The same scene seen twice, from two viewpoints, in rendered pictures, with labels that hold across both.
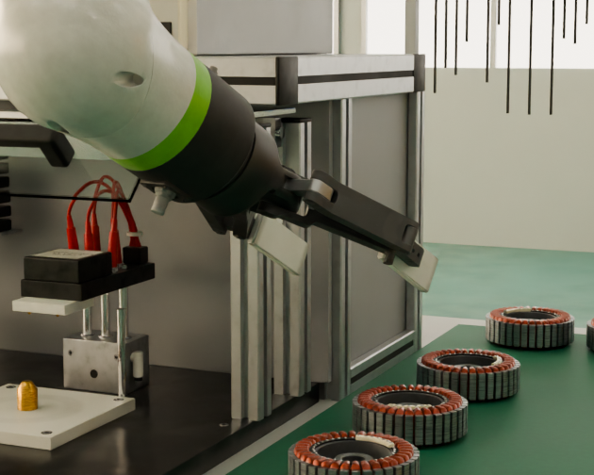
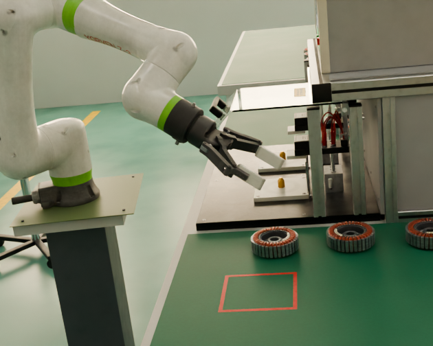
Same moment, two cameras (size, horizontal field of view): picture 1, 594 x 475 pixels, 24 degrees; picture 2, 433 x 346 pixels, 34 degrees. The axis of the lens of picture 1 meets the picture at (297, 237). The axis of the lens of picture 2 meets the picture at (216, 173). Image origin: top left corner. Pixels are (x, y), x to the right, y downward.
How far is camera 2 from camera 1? 1.67 m
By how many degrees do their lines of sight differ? 73
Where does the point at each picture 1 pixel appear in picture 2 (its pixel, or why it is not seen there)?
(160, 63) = (146, 106)
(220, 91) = (173, 114)
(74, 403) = (293, 189)
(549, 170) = not seen: outside the picture
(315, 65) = (349, 85)
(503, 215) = not seen: outside the picture
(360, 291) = (423, 180)
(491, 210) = not seen: outside the picture
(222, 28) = (354, 60)
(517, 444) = (357, 263)
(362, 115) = (423, 101)
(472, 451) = (337, 258)
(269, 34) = (403, 58)
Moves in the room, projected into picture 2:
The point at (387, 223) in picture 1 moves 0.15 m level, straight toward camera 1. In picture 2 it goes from (220, 164) to (152, 176)
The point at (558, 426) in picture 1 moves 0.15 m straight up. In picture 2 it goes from (394, 266) to (392, 202)
